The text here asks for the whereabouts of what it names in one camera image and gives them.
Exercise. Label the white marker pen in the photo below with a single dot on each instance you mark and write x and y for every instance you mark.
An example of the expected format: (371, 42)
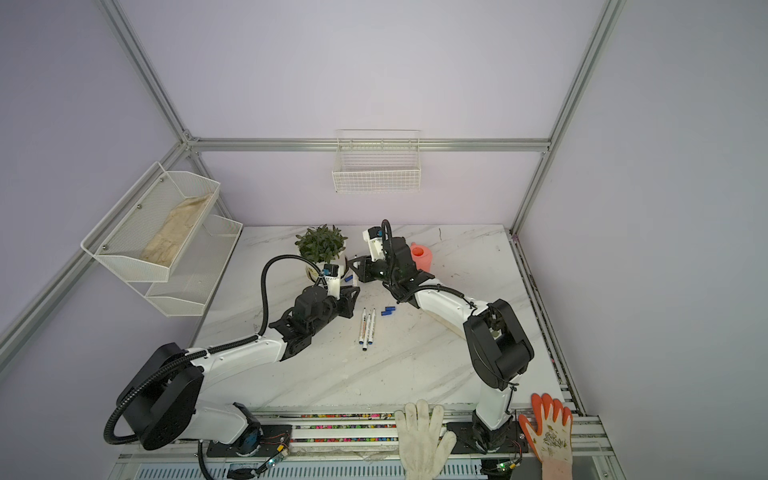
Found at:
(369, 330)
(362, 338)

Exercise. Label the orange white work glove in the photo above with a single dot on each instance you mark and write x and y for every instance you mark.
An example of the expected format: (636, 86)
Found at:
(550, 437)

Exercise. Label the white wire wall basket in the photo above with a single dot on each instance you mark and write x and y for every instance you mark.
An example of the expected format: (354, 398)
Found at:
(373, 161)

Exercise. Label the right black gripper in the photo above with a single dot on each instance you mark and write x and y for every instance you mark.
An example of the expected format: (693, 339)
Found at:
(363, 267)

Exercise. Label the white knit glove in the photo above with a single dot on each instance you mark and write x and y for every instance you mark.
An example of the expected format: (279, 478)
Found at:
(423, 449)

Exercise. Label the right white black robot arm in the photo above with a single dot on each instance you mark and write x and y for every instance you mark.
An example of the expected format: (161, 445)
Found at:
(499, 349)

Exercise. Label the aluminium frame corner post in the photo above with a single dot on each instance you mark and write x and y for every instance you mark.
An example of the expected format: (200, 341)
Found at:
(607, 20)

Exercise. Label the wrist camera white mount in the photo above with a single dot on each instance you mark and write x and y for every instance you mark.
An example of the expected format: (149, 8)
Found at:
(373, 237)
(332, 274)

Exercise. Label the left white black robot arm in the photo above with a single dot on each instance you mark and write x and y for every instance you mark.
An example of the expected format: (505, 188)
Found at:
(162, 403)

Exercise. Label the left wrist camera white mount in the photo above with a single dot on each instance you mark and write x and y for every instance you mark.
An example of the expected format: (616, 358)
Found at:
(332, 274)

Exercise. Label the green potted plant white pot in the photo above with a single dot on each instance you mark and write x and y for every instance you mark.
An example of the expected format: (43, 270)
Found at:
(325, 244)

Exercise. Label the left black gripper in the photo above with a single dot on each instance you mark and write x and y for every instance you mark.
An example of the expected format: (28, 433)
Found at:
(346, 301)

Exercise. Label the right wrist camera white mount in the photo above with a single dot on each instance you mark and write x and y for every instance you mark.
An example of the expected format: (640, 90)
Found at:
(373, 237)

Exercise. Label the white mesh two-tier shelf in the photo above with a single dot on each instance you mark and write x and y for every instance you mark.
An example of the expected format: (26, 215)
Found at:
(186, 288)

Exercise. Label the beige cloth in shelf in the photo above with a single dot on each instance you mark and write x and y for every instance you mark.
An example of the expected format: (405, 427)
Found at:
(163, 248)

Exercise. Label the pink plastic watering can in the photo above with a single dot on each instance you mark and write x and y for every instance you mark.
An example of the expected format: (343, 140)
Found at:
(422, 256)

